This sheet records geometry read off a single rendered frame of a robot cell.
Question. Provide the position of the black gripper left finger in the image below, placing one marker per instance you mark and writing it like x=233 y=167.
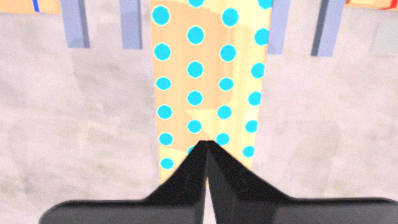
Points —
x=180 y=199

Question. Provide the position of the pale yellow strip with cyan dots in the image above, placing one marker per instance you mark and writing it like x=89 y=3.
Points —
x=209 y=60

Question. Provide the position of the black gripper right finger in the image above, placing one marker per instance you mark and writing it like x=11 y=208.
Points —
x=239 y=196

